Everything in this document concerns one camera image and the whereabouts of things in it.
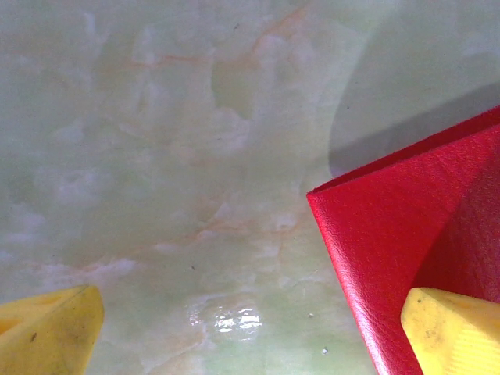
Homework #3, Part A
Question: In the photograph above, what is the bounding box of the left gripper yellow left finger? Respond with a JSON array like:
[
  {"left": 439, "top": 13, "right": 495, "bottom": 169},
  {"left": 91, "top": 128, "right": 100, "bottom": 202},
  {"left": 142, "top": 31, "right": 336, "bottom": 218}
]
[{"left": 0, "top": 284, "right": 105, "bottom": 375}]

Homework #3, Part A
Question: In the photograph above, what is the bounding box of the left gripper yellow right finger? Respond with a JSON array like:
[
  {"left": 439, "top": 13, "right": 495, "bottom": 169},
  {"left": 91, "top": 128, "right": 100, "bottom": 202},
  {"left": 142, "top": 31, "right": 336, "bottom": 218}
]
[{"left": 401, "top": 287, "right": 500, "bottom": 375}]

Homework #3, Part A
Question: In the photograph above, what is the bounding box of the red card holder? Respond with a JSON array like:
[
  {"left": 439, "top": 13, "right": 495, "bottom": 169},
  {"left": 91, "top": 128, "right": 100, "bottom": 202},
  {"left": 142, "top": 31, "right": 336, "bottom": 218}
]
[{"left": 306, "top": 105, "right": 500, "bottom": 375}]

